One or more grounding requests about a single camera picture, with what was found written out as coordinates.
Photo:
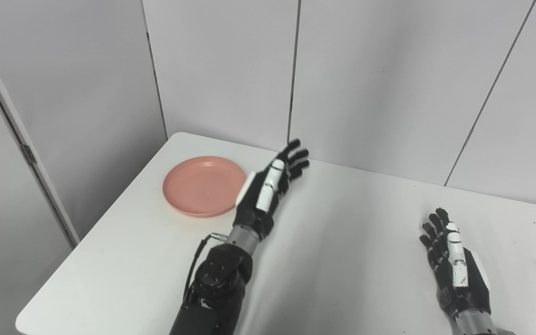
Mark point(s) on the metal door hinge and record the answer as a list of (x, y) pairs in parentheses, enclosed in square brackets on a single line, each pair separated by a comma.
[(29, 153)]

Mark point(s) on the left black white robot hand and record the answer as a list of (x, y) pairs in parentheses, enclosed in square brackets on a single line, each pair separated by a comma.
[(258, 204)]

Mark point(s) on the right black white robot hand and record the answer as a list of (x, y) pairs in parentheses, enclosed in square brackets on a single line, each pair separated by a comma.
[(463, 279)]

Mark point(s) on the pink round plate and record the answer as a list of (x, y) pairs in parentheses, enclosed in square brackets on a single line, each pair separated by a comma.
[(200, 186)]

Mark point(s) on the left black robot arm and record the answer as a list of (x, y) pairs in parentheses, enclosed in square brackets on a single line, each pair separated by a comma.
[(219, 284)]

